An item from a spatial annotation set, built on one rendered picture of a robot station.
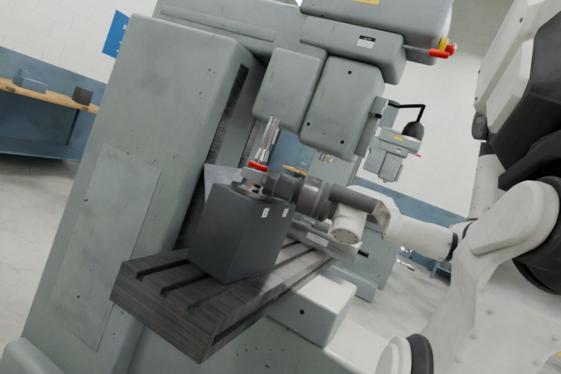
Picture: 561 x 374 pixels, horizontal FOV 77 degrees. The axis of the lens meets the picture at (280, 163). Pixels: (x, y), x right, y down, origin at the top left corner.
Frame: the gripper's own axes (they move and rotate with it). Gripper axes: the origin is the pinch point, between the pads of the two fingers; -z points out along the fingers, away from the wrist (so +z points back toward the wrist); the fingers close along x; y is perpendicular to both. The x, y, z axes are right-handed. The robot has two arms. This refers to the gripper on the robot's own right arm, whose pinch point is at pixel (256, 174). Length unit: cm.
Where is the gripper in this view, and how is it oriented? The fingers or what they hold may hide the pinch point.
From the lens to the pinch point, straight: 81.1
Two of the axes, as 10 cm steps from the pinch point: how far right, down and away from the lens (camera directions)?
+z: 9.3, 3.6, -1.1
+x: -1.2, 0.1, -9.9
